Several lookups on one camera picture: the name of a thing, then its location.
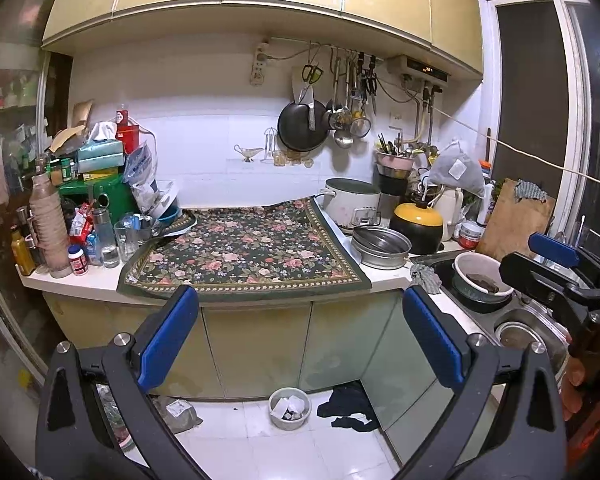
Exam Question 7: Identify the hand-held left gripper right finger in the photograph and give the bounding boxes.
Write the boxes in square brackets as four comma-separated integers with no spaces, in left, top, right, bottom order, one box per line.
[395,285,568,480]

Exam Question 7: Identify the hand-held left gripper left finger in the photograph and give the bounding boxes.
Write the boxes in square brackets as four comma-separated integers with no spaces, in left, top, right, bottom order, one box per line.
[35,285,211,480]

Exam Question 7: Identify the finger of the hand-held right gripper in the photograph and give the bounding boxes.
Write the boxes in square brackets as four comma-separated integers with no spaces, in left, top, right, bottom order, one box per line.
[527,232,600,291]
[499,252,596,331]

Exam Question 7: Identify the bin with plastic liner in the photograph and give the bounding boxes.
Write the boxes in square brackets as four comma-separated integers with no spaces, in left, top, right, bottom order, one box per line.
[96,384,137,453]

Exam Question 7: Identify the small white trash bin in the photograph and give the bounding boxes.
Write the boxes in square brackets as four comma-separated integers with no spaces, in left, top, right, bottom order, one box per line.
[267,386,312,431]

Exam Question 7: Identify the person's right hand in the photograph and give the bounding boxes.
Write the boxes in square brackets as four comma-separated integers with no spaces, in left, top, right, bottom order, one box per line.
[560,352,588,421]

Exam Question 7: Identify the steel sink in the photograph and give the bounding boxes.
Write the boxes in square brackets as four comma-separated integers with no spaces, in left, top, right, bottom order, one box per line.
[410,252,571,376]

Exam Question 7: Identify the wooden cutting board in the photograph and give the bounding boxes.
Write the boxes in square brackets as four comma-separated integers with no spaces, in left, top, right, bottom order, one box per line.
[475,177,557,261]

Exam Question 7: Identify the pale green cabinet door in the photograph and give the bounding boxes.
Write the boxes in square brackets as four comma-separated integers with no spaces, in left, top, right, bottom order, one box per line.
[202,300,313,401]
[45,294,206,401]
[360,330,501,461]
[300,292,406,392]

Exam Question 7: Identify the grey dish cloth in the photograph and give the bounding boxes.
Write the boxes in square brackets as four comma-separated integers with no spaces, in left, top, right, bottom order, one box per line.
[411,262,443,295]

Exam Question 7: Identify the grey rag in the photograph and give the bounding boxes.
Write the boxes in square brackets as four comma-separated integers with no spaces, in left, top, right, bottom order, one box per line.
[514,179,548,203]

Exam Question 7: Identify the white bowl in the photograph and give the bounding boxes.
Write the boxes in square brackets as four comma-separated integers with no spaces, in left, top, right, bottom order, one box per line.
[452,251,515,306]

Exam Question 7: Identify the grey plastic bag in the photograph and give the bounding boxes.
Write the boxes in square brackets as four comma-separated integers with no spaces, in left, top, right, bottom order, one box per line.
[157,395,204,433]

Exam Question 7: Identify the steel basin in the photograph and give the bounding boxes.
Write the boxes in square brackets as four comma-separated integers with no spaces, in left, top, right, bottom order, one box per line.
[351,225,412,272]

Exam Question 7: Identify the black and yellow pot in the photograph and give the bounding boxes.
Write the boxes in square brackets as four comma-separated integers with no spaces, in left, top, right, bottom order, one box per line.
[389,200,445,256]

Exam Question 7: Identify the floral cloth mat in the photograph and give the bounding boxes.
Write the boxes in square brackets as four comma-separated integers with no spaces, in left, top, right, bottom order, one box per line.
[116,197,373,303]

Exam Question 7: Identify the clear glass cup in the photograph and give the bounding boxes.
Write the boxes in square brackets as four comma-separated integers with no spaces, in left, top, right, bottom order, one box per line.
[114,220,141,263]

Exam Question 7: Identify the white jug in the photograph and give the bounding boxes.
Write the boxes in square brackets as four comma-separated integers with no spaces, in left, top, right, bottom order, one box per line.
[432,187,465,241]

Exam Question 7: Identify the dark cloth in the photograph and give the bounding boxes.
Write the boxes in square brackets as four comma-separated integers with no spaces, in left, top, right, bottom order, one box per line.
[316,385,381,433]

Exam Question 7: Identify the clear glass bottle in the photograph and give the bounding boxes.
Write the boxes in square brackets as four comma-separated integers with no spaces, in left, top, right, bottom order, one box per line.
[92,195,121,268]

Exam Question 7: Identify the white pill bottle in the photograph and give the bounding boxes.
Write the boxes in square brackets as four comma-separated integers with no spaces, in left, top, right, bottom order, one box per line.
[68,244,90,276]

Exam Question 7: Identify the white plate stack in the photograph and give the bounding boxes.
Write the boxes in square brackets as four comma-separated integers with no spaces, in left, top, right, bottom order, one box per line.
[145,182,183,228]

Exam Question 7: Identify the red packet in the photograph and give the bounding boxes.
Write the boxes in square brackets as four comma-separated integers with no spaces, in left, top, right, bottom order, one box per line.
[69,202,97,248]

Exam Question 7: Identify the steel and black jar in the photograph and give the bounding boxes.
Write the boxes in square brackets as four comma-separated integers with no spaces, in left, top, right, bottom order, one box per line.
[372,167,413,221]

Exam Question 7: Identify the green box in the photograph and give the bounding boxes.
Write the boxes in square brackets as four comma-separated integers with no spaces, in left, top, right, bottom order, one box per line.
[57,176,141,226]

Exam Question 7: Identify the white cooking pot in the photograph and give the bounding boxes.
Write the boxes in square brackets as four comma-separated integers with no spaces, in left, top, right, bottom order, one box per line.
[316,177,382,236]

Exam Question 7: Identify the window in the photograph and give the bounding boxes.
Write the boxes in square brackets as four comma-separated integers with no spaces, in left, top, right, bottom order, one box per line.
[480,0,600,261]

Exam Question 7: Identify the blue and white plastic bag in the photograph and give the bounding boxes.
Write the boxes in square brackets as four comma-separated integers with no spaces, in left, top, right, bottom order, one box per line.
[122,127,161,211]

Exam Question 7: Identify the yellow oil bottle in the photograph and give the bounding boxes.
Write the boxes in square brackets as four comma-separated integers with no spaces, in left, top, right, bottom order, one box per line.
[10,225,37,277]

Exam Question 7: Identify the pink utensil holder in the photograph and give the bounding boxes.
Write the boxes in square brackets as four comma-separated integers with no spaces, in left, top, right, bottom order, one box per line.
[375,132,416,181]

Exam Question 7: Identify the teal tissue box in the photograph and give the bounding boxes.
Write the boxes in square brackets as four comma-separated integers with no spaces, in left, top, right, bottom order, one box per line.
[76,121,126,176]

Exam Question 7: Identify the glass gravy boat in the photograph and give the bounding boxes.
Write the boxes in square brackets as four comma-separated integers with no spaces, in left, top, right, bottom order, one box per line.
[234,144,265,163]

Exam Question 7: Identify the red can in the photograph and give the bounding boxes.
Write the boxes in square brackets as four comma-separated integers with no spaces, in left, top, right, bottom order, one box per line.
[115,104,141,156]

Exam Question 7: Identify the steel ladle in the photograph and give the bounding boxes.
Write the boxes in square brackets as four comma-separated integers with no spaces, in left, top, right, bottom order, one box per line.
[334,60,356,150]

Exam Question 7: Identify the steel slotted spoon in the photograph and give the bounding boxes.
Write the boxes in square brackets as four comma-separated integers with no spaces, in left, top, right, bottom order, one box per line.
[327,57,345,131]

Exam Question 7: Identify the black frying pan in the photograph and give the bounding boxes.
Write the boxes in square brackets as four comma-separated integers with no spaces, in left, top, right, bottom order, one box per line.
[277,100,331,153]

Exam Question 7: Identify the hanging kitchen knife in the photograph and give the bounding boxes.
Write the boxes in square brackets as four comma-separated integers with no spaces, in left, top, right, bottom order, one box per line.
[305,85,317,133]

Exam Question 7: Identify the white power strip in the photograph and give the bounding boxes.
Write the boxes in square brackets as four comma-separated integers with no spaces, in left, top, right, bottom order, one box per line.
[250,42,272,86]

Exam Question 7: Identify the thin rope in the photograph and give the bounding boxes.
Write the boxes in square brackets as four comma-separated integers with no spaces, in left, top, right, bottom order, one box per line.
[430,102,600,187]

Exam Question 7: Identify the yellow hose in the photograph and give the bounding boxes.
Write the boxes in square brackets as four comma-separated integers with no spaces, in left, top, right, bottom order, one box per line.
[414,87,433,143]

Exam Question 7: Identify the wire strainer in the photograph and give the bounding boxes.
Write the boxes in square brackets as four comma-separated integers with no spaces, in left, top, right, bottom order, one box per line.
[350,60,372,138]

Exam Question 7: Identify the black handled scissors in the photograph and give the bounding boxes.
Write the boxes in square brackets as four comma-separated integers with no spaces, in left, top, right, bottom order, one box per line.
[362,55,381,116]

